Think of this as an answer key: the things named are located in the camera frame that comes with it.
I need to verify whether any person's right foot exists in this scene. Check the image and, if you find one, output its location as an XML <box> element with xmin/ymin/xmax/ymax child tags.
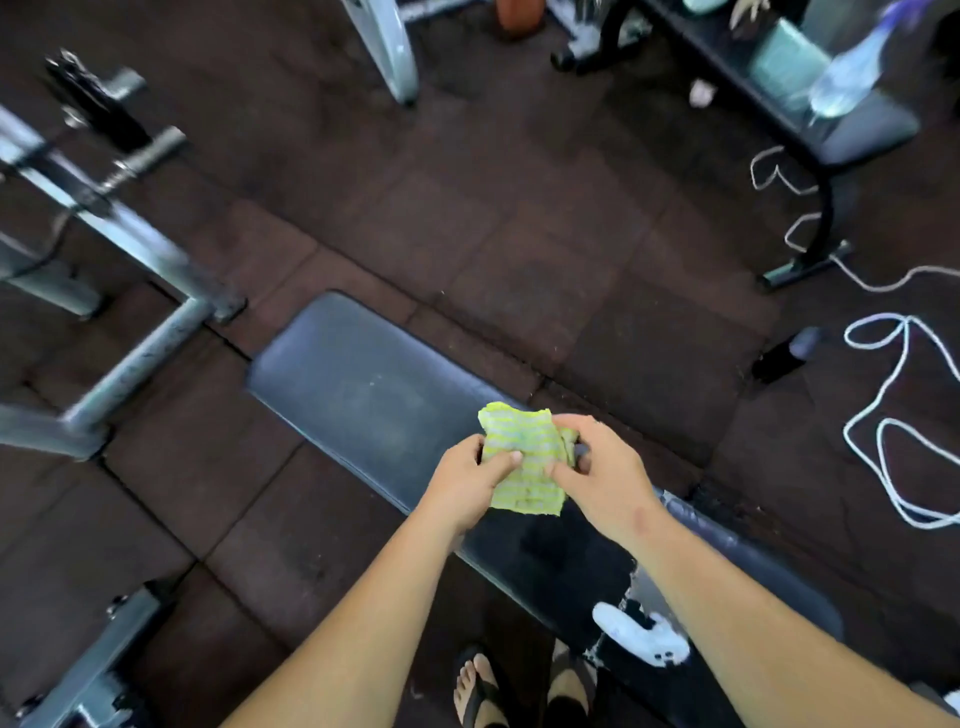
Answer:
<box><xmin>546</xmin><ymin>639</ymin><xmax>599</xmax><ymax>728</ymax></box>

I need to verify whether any black-framed padded bench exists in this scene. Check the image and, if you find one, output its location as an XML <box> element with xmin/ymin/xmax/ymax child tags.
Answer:
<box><xmin>551</xmin><ymin>0</ymin><xmax>922</xmax><ymax>292</ymax></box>

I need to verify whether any person's left foot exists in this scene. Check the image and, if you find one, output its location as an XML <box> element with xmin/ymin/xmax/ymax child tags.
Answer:
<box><xmin>453</xmin><ymin>647</ymin><xmax>520</xmax><ymax>728</ymax></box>

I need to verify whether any white game controller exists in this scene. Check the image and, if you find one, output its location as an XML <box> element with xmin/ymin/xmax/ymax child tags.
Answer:
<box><xmin>591</xmin><ymin>601</ymin><xmax>691</xmax><ymax>669</ymax></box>

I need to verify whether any person's foot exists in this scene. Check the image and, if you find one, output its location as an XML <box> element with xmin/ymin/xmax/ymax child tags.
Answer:
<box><xmin>546</xmin><ymin>639</ymin><xmax>599</xmax><ymax>728</ymax></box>
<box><xmin>453</xmin><ymin>647</ymin><xmax>520</xmax><ymax>728</ymax></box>

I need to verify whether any black padded workout bench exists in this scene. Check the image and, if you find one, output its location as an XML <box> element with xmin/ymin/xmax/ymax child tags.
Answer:
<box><xmin>246</xmin><ymin>291</ymin><xmax>849</xmax><ymax>728</ymax></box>

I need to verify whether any person's right hand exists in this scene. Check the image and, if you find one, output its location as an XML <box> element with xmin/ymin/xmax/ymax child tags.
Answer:
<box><xmin>545</xmin><ymin>414</ymin><xmax>667</xmax><ymax>546</ymax></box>

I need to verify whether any black bottle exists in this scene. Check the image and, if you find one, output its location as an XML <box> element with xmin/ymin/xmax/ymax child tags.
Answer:
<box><xmin>751</xmin><ymin>326</ymin><xmax>823</xmax><ymax>385</ymax></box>

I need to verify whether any orange container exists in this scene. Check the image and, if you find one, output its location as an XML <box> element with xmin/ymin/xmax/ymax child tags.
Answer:
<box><xmin>495</xmin><ymin>0</ymin><xmax>546</xmax><ymax>36</ymax></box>

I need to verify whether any grey metal rack frame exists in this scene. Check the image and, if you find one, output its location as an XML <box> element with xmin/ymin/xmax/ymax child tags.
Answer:
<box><xmin>0</xmin><ymin>48</ymin><xmax>249</xmax><ymax>461</ymax></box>

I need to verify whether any grey metal machine base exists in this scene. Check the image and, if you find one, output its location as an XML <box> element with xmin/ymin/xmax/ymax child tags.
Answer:
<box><xmin>13</xmin><ymin>585</ymin><xmax>170</xmax><ymax>728</ymax></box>

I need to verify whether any person's right forearm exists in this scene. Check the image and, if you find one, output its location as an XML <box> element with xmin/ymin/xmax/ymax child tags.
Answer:
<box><xmin>624</xmin><ymin>510</ymin><xmax>960</xmax><ymax>728</ymax></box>

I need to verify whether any thin white cord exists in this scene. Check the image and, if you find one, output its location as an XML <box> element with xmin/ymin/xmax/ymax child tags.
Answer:
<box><xmin>750</xmin><ymin>145</ymin><xmax>960</xmax><ymax>294</ymax></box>

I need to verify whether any person's left hand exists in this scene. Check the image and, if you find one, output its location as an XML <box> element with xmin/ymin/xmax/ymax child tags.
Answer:
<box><xmin>418</xmin><ymin>434</ymin><xmax>525</xmax><ymax>538</ymax></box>

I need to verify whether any yellow-green striped cloth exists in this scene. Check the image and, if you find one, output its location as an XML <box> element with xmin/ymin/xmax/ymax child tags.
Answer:
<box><xmin>477</xmin><ymin>402</ymin><xmax>580</xmax><ymax>517</ymax></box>

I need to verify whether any grey metal machine leg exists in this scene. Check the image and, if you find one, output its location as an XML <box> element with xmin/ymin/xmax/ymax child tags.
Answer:
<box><xmin>341</xmin><ymin>0</ymin><xmax>481</xmax><ymax>106</ymax></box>

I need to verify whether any teal folded cloth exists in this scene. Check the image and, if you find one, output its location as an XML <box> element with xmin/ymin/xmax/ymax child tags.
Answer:
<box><xmin>747</xmin><ymin>18</ymin><xmax>832</xmax><ymax>106</ymax></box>

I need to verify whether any person's left forearm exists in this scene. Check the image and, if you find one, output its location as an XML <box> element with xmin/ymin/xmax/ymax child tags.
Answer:
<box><xmin>221</xmin><ymin>508</ymin><xmax>471</xmax><ymax>728</ymax></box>

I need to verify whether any clear spray bottle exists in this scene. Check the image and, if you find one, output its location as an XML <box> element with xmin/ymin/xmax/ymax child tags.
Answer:
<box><xmin>807</xmin><ymin>0</ymin><xmax>935</xmax><ymax>120</ymax></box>

